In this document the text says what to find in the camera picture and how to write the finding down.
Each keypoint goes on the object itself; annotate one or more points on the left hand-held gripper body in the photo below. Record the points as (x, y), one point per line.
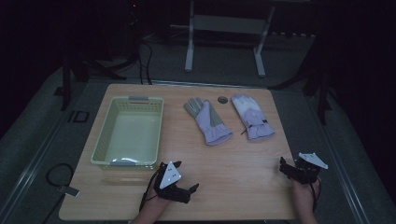
(169, 177)

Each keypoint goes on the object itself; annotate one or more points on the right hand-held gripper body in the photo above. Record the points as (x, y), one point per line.
(308, 169)

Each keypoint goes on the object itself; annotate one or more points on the lavender glove with grey palm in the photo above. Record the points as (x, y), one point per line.
(210, 124)

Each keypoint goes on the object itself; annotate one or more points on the lavender and white glove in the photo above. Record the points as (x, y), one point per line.
(253, 119)

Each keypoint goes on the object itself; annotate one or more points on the pale green plastic basket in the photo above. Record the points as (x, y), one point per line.
(130, 137)

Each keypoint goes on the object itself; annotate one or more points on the person's left hand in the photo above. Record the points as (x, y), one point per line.
(155, 199)

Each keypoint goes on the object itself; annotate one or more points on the person's right hand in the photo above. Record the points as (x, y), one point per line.
(303, 196)

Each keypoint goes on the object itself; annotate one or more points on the black stand with angled legs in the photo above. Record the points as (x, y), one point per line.
(322, 93)

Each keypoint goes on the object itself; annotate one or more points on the grey table grommet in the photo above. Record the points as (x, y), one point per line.
(222, 100)

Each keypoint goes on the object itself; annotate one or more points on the grey tape piece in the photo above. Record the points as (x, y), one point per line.
(69, 191)

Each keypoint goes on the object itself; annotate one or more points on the black tripod stand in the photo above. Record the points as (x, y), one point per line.
(66, 84)

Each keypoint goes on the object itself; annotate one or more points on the white metal desk frame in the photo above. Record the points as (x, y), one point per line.
(229, 24)

